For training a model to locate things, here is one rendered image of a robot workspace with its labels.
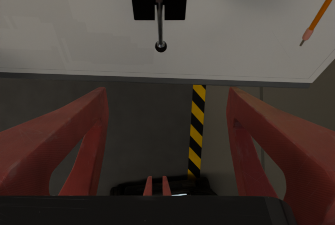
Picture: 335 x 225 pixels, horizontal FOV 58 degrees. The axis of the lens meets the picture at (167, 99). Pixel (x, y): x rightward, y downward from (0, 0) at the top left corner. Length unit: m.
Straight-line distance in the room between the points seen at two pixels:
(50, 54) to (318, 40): 0.37
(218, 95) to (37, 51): 1.06
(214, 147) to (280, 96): 0.39
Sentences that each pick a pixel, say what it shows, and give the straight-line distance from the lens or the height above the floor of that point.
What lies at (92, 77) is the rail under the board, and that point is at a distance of 0.50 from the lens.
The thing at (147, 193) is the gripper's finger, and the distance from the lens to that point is 0.26.
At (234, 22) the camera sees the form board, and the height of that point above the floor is 0.97.
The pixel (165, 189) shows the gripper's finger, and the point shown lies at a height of 1.12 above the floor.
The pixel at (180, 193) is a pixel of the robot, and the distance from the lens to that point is 1.33.
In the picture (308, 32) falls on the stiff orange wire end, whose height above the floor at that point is 1.12.
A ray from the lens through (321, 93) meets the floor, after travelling 1.60.
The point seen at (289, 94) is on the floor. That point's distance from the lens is 1.53.
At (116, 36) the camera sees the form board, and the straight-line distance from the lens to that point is 0.41.
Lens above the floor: 1.36
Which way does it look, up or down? 78 degrees down
